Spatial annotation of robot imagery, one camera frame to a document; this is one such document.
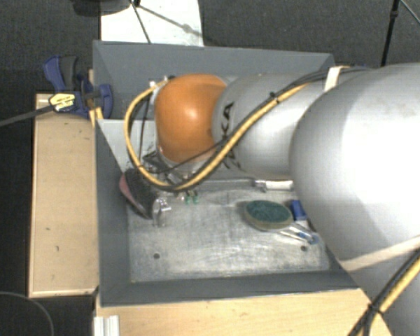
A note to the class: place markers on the green oval sponge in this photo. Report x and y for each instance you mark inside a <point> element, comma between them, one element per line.
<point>267,213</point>

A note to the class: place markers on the clear and blue plastic tool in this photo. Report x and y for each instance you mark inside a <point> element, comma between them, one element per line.
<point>301,234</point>

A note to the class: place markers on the grey metal bin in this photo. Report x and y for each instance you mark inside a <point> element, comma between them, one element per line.
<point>210,250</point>

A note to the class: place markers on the black and pink brush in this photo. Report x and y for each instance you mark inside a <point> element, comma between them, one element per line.
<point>137,191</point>

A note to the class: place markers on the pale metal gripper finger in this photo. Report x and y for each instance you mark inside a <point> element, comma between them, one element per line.
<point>160,211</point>

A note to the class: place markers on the blue block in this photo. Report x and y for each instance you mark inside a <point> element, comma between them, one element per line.
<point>298,210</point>

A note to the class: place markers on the pale wood board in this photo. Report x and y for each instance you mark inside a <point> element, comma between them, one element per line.
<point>64,201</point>

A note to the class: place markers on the grey and white long tool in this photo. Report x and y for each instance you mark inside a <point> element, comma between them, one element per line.
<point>231,183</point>

